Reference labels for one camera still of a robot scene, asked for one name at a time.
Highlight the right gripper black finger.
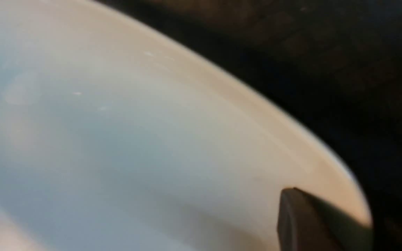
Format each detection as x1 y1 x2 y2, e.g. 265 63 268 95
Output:
277 188 373 251

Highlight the large white square plate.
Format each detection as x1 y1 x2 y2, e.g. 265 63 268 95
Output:
0 0 373 251

